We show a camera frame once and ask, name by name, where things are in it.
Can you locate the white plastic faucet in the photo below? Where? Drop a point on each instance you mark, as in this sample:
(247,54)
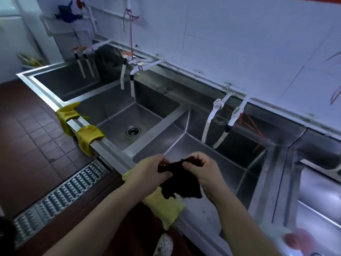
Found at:
(219,103)
(238,111)
(135,67)

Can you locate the person's right forearm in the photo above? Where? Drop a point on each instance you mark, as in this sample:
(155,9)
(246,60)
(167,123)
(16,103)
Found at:
(239,231)

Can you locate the person's left forearm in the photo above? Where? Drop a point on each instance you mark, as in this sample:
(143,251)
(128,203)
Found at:
(101,226)

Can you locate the yellow woven cloth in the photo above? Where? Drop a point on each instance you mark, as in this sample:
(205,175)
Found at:
(165,210)

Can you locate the stainless steel sink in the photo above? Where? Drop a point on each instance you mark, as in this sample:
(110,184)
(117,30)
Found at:
(66,82)
(226,162)
(319,197)
(149,117)

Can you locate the blue water valve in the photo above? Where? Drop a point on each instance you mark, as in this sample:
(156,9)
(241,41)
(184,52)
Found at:
(66,14)

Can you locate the white wall water pipe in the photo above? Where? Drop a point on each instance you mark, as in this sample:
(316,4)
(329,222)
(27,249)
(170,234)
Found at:
(149,64)

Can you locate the white clog shoe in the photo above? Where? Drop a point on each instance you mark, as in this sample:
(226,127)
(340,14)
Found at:
(163,246)

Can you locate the person's right hand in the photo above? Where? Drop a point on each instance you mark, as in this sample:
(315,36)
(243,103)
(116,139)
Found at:
(207,175)

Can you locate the person's left hand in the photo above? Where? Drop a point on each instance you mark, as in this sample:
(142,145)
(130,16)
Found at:
(146,175)

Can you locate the dark cleaning cloth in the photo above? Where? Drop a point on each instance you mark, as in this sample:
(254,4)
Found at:
(181,183)

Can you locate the white plastic bottle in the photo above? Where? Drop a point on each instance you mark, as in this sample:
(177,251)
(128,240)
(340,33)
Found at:
(271,237)

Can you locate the metal floor drain grate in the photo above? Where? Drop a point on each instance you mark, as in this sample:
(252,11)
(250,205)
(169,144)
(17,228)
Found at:
(61,194)

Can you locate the round metal drain strainer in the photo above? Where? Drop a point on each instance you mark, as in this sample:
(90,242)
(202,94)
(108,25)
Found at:
(133,131)

